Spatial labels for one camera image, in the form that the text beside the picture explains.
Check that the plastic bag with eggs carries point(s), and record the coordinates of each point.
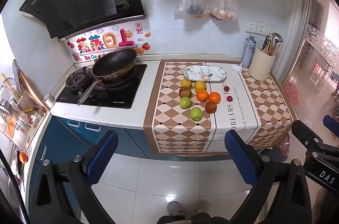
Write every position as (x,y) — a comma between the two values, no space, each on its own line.
(223,9)

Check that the small white cup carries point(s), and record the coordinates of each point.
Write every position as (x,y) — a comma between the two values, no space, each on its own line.
(49,100)

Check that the black frying pan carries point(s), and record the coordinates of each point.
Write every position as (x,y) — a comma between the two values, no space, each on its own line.
(112,69)

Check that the black gas stove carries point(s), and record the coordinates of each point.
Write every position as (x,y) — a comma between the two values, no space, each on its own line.
(118,94)

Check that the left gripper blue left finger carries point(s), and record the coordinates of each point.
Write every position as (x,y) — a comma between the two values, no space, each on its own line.
(97,158)

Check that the white crumpled tissue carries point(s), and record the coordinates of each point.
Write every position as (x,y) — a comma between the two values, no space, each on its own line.
(237,67)

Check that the orange fruit on side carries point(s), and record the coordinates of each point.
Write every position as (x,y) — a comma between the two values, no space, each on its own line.
(23,157)

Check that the yellow lemon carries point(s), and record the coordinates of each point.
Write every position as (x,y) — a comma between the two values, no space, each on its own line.
(186,83)

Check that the white wall socket strip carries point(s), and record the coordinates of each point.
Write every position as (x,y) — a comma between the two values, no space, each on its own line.
(258,28)

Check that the brown red apple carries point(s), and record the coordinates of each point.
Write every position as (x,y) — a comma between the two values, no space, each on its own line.
(185,92)

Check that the dark orange persimmon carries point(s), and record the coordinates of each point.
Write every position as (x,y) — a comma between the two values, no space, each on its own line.
(211,107)

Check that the cream utensil holder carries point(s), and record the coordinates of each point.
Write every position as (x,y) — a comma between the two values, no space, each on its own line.
(261,65)

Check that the utensils in holder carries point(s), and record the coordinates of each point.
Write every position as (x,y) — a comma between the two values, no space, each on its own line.
(271,44)

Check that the yellow orange fruit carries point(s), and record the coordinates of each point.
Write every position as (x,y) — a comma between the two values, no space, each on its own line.
(199,85)

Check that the grey spray can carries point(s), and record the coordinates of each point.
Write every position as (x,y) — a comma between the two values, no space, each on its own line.
(248,51)

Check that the blue kitchen cabinet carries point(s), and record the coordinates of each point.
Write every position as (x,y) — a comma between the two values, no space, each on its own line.
(128,168)

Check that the green apple front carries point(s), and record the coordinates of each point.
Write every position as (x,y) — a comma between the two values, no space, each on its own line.
(196,114)

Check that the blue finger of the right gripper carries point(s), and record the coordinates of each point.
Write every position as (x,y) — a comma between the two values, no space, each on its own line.
(331,124)
(304,134)

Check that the orange tangerine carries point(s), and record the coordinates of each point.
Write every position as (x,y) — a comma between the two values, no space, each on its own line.
(202,95)
(214,97)

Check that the colourful wall sticker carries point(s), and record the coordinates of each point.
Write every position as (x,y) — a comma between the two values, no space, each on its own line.
(93,44)

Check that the green apple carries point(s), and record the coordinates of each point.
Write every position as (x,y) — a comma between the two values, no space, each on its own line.
(196,114)
(185,102)

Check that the checkered table runner cloth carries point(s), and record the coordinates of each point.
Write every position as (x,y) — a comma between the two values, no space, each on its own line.
(194,104)

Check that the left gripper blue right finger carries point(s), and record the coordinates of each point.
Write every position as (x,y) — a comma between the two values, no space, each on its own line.
(245,158)

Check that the dish rack with items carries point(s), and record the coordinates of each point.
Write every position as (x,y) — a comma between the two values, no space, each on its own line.
(22,111)

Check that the floral oval ceramic plate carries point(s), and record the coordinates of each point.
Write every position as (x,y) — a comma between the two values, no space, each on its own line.
(206,73)

